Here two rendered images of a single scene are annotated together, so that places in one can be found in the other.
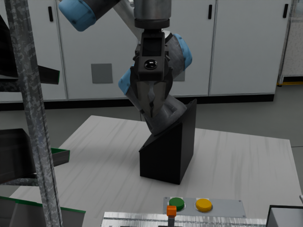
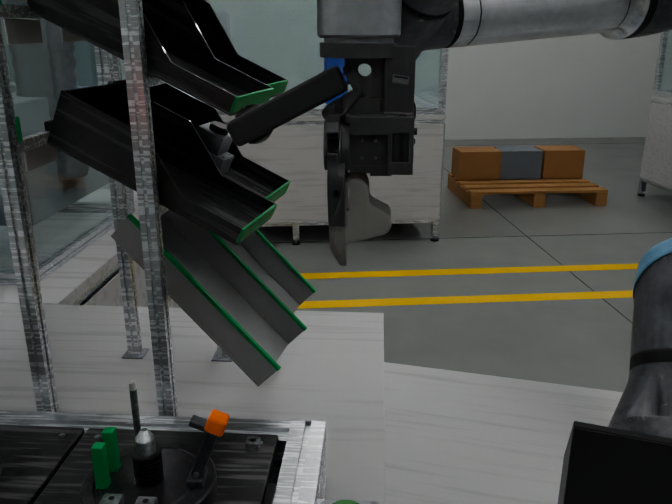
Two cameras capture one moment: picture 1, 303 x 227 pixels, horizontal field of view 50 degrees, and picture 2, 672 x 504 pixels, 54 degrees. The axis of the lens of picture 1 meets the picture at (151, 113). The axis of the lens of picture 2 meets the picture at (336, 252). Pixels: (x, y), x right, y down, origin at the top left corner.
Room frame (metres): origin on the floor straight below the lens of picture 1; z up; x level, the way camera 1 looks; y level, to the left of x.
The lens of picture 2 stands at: (0.64, -0.63, 1.44)
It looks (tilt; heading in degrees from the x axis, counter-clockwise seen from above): 19 degrees down; 90
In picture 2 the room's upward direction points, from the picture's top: straight up
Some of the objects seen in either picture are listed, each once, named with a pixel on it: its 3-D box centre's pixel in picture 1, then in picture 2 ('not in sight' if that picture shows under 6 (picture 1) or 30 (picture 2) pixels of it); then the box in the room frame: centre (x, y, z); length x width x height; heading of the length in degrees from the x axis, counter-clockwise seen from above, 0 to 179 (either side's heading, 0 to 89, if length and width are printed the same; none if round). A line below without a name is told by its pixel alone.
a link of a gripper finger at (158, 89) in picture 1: (158, 95); (360, 224); (0.67, -0.02, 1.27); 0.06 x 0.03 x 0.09; 176
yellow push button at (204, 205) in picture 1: (203, 206); not in sight; (0.65, -0.14, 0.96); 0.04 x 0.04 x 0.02
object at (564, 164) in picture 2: not in sight; (524, 174); (2.35, 5.27, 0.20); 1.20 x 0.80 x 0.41; 5
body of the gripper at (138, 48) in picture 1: (152, 47); (366, 110); (0.67, 0.00, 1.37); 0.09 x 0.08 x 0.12; 176
